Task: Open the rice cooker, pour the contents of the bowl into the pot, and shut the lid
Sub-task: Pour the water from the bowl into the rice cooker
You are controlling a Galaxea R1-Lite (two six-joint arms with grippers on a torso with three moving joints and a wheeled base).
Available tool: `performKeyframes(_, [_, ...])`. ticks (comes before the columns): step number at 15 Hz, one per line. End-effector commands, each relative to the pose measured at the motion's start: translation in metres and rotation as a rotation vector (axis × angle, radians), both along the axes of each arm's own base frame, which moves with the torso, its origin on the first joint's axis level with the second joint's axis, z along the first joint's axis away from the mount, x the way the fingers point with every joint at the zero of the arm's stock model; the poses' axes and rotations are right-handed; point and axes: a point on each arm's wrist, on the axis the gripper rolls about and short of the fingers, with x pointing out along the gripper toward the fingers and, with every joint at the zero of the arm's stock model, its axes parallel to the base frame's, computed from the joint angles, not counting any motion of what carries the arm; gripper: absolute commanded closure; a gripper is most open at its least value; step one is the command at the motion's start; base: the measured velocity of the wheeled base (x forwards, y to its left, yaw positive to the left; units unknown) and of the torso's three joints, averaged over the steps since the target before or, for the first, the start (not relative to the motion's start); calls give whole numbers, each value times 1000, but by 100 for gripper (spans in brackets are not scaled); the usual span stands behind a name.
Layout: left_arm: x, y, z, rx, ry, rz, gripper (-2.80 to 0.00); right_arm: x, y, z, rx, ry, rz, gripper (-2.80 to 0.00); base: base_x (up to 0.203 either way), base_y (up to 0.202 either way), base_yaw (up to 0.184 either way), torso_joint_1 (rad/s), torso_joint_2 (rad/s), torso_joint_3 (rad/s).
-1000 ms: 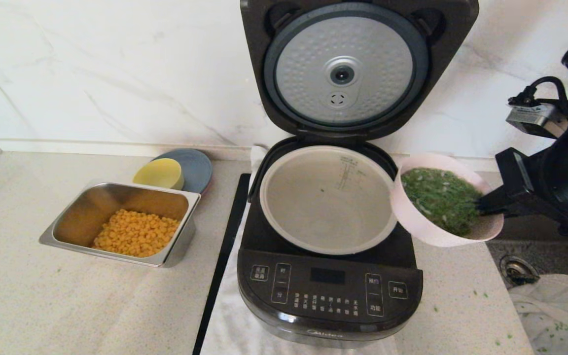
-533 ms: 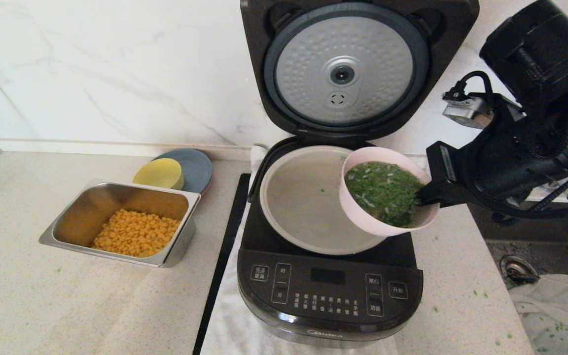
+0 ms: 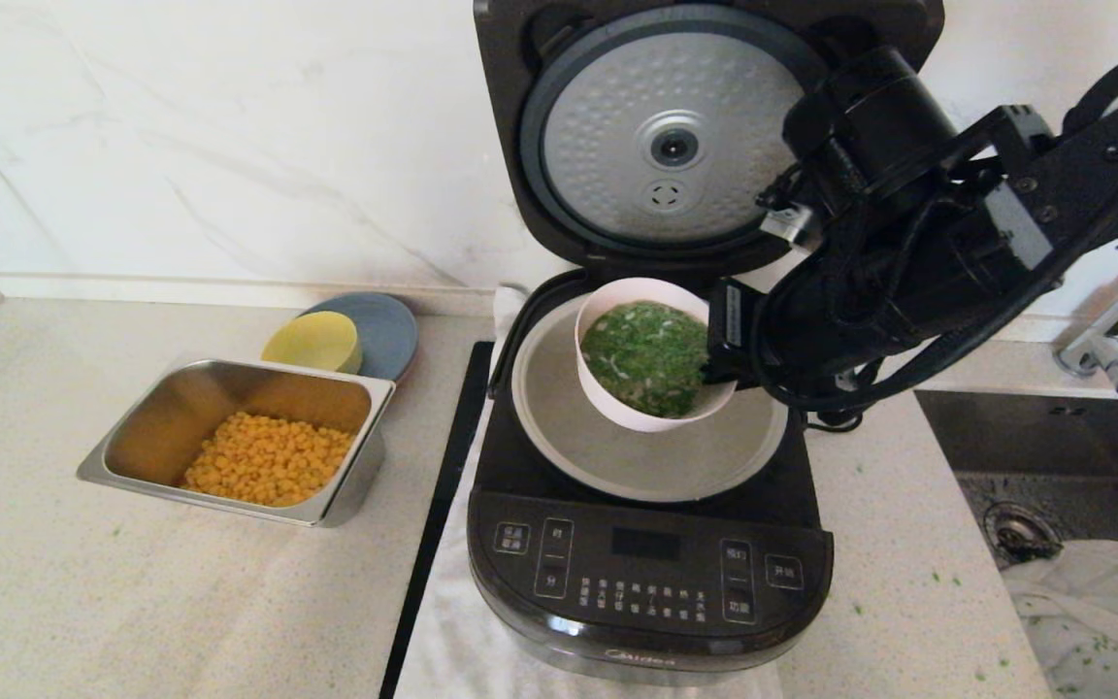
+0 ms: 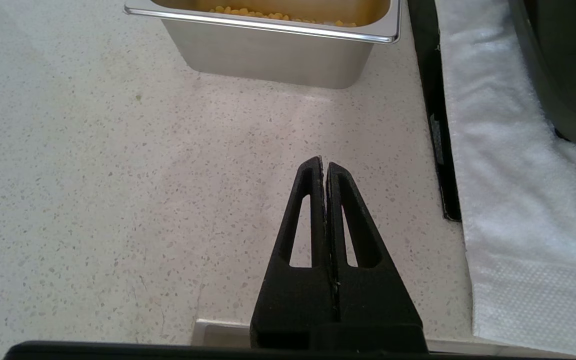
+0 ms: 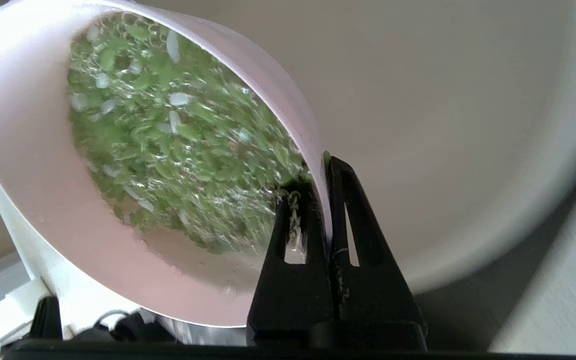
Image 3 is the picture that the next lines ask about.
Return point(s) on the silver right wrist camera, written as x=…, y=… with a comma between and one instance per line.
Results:
x=792, y=225

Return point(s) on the yellow small bowl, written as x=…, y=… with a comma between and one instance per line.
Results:
x=312, y=345

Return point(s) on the metal sink drain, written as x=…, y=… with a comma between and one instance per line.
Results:
x=1020, y=529

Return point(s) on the white crumpled cloth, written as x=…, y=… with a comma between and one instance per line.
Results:
x=1083, y=621

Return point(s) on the black Midea rice cooker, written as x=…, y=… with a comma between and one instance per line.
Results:
x=646, y=582

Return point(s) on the blue grey plate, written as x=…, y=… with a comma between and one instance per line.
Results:
x=389, y=330

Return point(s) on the yellow corn kernels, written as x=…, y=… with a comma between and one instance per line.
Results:
x=268, y=461

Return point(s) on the black flat strip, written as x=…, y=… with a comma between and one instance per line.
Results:
x=443, y=505

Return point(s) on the pink bowl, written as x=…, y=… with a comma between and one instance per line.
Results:
x=656, y=419

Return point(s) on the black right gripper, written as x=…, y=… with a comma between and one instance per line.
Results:
x=811, y=320

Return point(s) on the stainless steel tray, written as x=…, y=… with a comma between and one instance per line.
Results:
x=180, y=408

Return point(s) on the black rice cooker lid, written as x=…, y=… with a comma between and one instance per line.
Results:
x=617, y=126

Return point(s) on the white terry towel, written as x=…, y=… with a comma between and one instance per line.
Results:
x=443, y=631

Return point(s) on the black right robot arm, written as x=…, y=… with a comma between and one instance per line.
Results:
x=870, y=116

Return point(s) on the chopped green onions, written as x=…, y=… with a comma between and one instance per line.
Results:
x=646, y=354

